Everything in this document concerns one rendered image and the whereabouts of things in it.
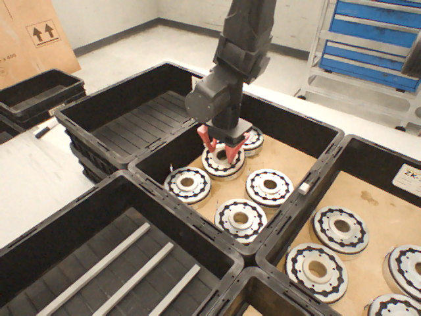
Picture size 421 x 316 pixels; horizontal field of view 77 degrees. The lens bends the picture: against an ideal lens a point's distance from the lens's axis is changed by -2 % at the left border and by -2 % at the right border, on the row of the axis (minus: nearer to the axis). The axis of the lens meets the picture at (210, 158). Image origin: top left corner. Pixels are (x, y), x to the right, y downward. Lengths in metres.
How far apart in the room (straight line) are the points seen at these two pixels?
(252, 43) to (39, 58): 2.90
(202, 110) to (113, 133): 0.42
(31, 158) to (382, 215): 1.01
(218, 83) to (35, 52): 2.85
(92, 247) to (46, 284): 0.09
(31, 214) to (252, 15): 0.74
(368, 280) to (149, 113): 0.70
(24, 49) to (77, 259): 2.75
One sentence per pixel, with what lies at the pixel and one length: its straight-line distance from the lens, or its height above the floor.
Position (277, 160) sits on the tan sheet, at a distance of 0.71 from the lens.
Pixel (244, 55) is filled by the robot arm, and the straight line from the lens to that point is 0.46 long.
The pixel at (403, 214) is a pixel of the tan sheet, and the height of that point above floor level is 0.83.
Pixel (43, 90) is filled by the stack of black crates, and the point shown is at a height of 0.50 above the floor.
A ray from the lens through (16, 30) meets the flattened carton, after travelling 3.18.
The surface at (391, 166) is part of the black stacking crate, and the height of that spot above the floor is 0.90.
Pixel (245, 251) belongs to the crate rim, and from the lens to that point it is 0.43.
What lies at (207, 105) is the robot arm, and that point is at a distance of 0.45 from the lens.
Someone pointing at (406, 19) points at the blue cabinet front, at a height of 0.78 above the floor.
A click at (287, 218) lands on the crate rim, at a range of 0.47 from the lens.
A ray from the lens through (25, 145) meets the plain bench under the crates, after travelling 1.14.
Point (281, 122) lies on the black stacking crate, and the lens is 0.74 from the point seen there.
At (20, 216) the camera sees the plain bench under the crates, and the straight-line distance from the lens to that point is 0.90.
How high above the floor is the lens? 1.31
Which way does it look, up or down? 43 degrees down
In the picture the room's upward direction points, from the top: straight up
